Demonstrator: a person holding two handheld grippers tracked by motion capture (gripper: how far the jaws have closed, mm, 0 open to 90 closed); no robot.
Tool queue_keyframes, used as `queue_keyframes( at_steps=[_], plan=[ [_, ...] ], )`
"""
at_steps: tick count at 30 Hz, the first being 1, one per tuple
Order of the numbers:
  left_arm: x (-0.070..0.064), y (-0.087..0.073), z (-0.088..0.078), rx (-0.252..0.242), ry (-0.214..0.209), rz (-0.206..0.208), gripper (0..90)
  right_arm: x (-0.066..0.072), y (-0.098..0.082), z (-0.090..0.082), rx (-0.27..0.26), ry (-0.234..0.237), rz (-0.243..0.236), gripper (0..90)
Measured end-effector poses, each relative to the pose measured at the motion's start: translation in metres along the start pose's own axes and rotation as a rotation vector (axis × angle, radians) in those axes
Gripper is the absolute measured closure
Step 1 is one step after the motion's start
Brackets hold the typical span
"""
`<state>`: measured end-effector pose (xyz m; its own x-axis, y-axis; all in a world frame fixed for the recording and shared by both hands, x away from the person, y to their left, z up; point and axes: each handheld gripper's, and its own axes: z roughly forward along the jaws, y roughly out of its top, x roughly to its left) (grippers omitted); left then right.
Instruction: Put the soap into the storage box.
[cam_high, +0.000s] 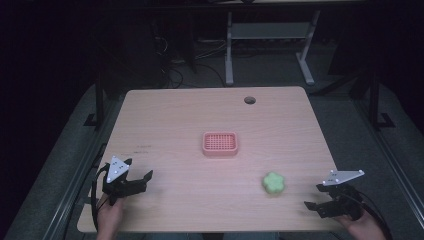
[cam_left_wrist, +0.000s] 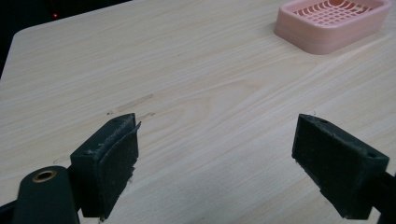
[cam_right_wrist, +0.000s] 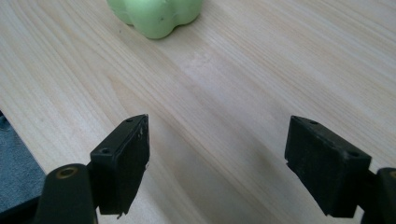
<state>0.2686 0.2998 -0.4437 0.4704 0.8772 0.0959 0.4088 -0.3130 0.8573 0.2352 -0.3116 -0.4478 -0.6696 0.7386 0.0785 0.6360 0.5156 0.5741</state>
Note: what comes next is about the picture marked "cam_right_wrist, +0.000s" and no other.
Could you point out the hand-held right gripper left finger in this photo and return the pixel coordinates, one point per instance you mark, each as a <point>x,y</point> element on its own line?
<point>123,168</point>

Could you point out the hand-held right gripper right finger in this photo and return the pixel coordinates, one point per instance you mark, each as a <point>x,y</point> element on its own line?
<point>327,169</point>

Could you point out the green toy bell pepper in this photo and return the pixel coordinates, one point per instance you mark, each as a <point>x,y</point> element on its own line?
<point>154,15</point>

